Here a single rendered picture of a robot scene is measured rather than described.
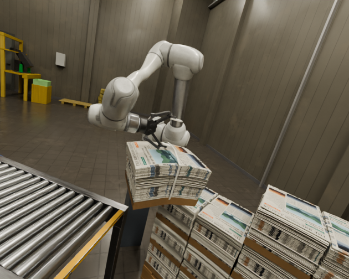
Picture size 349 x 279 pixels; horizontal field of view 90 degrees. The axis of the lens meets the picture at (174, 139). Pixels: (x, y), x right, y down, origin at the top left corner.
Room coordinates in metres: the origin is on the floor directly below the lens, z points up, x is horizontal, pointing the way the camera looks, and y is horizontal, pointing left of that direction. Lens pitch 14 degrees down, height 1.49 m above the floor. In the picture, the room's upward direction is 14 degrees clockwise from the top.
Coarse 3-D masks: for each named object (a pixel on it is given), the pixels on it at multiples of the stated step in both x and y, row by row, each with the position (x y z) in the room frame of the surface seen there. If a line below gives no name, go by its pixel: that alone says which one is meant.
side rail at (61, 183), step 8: (0, 160) 1.02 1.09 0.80; (8, 160) 1.04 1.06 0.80; (16, 168) 0.99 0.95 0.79; (24, 168) 1.00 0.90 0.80; (32, 168) 1.02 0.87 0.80; (40, 176) 0.96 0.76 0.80; (48, 176) 0.98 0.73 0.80; (64, 184) 0.94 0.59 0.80; (72, 184) 0.96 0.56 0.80; (80, 192) 0.90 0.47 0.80; (88, 192) 0.92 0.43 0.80; (96, 200) 0.87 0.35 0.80; (104, 200) 0.88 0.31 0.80; (112, 200) 0.90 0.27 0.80; (104, 208) 0.86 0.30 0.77; (120, 208) 0.85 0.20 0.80; (128, 208) 0.88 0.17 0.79; (120, 224) 0.84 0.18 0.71
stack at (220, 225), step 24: (168, 216) 1.04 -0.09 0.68; (192, 216) 0.95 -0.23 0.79; (216, 216) 0.96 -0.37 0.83; (240, 216) 1.02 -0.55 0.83; (168, 240) 1.01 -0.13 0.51; (216, 240) 0.86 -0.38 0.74; (240, 240) 0.80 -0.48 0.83; (168, 264) 0.99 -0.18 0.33; (192, 264) 0.90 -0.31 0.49; (216, 264) 0.84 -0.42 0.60; (240, 264) 0.77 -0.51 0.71; (264, 264) 0.72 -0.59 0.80
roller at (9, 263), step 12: (84, 204) 0.81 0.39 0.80; (72, 216) 0.72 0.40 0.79; (48, 228) 0.62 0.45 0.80; (60, 228) 0.65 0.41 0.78; (36, 240) 0.55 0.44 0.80; (48, 240) 0.59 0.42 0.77; (12, 252) 0.49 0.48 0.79; (24, 252) 0.50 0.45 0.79; (0, 264) 0.44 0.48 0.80; (12, 264) 0.46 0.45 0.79
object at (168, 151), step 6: (162, 150) 0.89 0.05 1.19; (168, 150) 0.91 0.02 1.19; (168, 156) 0.83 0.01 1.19; (174, 156) 0.85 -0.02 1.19; (174, 162) 0.77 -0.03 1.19; (180, 162) 0.79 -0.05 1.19; (174, 168) 0.75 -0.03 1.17; (180, 168) 0.76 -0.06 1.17; (174, 174) 0.75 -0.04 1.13; (180, 174) 0.76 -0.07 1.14; (180, 180) 0.77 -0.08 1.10; (168, 186) 0.75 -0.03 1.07; (174, 186) 0.77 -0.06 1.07; (168, 192) 0.76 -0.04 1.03; (174, 192) 0.78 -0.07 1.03
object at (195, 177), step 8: (184, 152) 0.97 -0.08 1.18; (184, 160) 0.84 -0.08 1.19; (192, 160) 0.89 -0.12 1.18; (200, 160) 0.95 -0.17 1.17; (192, 168) 0.79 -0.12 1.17; (200, 168) 0.81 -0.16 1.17; (208, 168) 0.87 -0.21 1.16; (184, 176) 0.78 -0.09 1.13; (192, 176) 0.79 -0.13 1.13; (200, 176) 0.82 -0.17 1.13; (208, 176) 0.84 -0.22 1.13; (184, 184) 0.79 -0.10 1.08; (192, 184) 0.80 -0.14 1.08; (200, 184) 0.83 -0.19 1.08; (176, 192) 0.78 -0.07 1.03; (184, 192) 0.80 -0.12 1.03; (192, 192) 0.82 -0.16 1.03; (200, 192) 0.84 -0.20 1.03
